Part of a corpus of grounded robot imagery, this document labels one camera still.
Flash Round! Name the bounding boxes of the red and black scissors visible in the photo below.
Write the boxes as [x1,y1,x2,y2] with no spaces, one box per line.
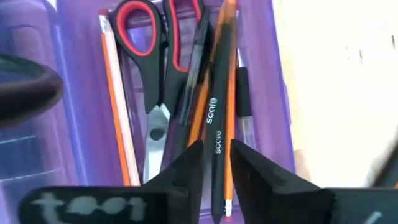
[108,0,215,184]

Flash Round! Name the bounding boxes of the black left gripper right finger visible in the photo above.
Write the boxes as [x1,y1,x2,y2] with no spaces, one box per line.
[229,138,398,224]

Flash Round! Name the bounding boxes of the natural wood pencil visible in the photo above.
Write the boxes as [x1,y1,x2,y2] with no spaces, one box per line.
[98,9,141,187]

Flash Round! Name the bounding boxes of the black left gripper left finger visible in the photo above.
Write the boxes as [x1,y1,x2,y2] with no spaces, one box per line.
[17,139,205,224]

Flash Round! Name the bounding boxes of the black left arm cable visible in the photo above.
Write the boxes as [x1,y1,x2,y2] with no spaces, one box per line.
[0,54,65,129]

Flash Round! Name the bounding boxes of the orange pencil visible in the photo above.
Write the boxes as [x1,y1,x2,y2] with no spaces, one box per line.
[185,0,226,149]
[223,0,239,218]
[99,30,131,187]

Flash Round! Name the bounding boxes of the clear pen with black grip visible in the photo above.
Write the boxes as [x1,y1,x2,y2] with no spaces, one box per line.
[235,48,256,150]

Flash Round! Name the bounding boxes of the purple translucent supply box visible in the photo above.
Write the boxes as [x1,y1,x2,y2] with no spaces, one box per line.
[0,0,296,224]

